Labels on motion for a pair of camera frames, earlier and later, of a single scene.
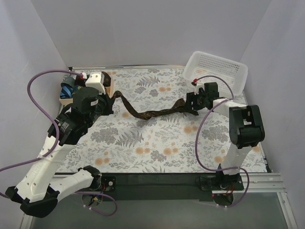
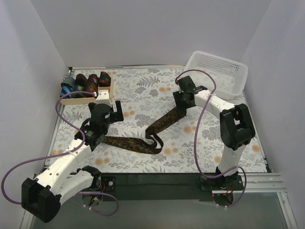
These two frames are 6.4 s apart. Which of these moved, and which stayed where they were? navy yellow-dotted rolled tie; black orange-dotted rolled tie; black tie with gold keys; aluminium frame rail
Moved: black tie with gold keys
Stayed: black orange-dotted rolled tie; navy yellow-dotted rolled tie; aluminium frame rail
